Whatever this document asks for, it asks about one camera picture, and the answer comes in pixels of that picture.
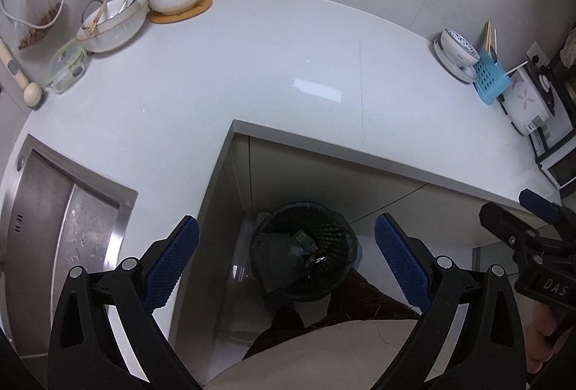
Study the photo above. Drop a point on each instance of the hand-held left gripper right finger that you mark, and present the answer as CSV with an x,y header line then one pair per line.
x,y
402,264

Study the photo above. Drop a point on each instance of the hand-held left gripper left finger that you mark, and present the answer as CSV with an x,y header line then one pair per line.
x,y
173,264

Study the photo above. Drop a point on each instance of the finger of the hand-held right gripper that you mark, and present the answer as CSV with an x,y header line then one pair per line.
x,y
537,201
504,221

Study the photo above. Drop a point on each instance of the black trash bin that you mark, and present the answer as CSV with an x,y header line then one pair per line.
x,y
306,273

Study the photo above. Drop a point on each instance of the person's right hand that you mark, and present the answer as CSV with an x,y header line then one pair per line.
x,y
542,340

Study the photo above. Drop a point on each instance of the white microwave oven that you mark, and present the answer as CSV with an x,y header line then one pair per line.
x,y
555,156

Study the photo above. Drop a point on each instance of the white floral rice cooker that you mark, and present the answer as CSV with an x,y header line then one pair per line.
x,y
528,102

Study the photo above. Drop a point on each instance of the green white carton box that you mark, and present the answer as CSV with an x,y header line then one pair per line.
x,y
303,239

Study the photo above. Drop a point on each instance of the stainless steel sink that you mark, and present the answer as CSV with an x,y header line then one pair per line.
x,y
67,237

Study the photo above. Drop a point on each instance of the blue plastic cutlery holder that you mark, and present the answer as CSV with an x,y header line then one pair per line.
x,y
490,79

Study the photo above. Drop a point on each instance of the beige hanging cloth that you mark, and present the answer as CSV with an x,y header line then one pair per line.
x,y
569,54

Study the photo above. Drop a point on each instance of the blue striped plate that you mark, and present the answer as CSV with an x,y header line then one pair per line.
x,y
452,67

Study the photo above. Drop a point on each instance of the thin white stick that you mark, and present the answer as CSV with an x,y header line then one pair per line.
x,y
496,40

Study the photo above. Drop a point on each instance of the bundle of wooden chopsticks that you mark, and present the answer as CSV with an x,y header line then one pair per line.
x,y
488,36

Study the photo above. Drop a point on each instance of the floral patterned bowl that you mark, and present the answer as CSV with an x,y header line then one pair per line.
x,y
459,41

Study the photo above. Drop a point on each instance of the glass food container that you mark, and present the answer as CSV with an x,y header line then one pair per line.
x,y
67,68

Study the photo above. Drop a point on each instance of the round wooden coaster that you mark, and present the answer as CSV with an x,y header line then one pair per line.
x,y
195,9

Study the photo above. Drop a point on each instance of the wooden chopstick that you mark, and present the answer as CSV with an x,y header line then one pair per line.
x,y
99,14

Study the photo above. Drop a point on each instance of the clear plastic bag of nuts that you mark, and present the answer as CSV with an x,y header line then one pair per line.
x,y
33,16

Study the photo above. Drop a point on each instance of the wall socket with black plug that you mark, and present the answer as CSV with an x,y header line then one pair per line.
x,y
535,52

